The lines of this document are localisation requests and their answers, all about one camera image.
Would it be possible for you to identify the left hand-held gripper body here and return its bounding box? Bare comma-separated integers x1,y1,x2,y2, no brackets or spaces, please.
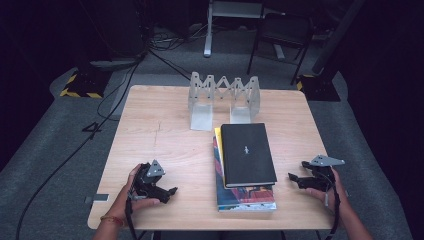
133,159,168,201

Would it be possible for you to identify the grey expandable book rack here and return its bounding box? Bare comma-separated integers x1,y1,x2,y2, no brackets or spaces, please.
188,71,262,132

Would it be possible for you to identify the red bracelet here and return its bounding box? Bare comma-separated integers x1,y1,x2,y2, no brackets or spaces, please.
99,214,125,228

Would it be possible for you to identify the black yellow striped base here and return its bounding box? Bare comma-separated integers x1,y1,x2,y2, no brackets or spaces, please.
59,69,113,99
296,73,342,103

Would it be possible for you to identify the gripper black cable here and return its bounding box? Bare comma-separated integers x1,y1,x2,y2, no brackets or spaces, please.
124,189,139,240
321,171,342,240

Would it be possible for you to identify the grey slanted metal pole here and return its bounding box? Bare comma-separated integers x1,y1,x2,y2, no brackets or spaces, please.
311,0,366,76

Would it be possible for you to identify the white desk stand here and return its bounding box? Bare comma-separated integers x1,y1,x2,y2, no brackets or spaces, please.
203,0,286,61

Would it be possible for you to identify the black equipment cabinet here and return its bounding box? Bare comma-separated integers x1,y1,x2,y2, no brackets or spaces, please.
78,0,149,69

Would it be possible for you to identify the long black floor cable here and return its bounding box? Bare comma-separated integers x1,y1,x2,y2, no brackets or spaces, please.
14,53,144,240

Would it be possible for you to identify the blue illustrated book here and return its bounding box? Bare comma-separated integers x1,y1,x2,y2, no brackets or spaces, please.
212,136,278,213

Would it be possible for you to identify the person's right hand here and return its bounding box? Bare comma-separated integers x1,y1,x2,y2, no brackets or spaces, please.
305,168,349,214

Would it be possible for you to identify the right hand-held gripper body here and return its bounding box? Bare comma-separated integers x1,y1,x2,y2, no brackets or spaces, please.
308,154,346,193

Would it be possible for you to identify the black folding chair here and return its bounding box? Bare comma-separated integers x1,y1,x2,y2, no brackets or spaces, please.
246,13,314,86

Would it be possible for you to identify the bundle of floor cables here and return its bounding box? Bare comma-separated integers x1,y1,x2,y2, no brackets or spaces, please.
146,23,209,81

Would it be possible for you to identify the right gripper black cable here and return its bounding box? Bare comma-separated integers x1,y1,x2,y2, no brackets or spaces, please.
321,171,342,240

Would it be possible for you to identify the person's left hand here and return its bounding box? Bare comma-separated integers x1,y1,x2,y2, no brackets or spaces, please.
106,163,161,223

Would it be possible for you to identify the black hardcover book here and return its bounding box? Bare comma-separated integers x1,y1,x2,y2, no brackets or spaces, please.
220,123,278,189

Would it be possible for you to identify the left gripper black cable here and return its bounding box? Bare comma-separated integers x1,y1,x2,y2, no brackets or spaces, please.
124,189,139,240

